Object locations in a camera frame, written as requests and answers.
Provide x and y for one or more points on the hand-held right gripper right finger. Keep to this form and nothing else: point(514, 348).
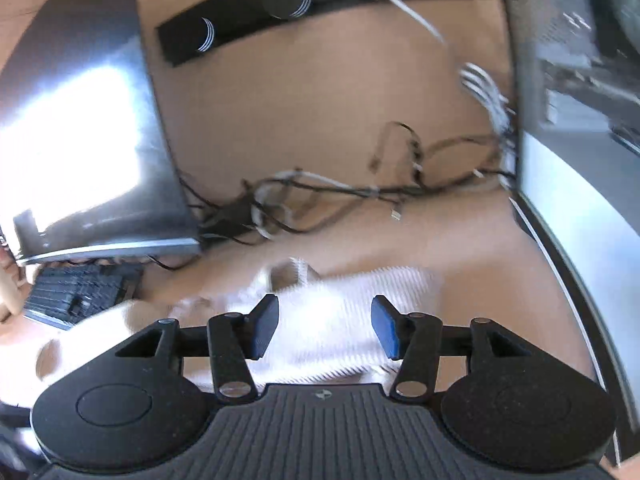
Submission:
point(386, 326)

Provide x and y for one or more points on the black monitor with silver edge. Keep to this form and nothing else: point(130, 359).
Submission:
point(575, 120)

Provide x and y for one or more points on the white ribbed garment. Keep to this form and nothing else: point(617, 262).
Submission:
point(320, 325)

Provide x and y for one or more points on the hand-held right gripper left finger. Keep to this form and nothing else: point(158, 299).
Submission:
point(265, 321)

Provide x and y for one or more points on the black keyboard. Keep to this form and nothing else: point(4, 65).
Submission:
point(80, 290)

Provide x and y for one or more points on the black power strip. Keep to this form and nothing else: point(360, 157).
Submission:
point(280, 15)

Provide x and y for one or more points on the black computer monitor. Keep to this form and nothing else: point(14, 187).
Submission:
point(85, 130)

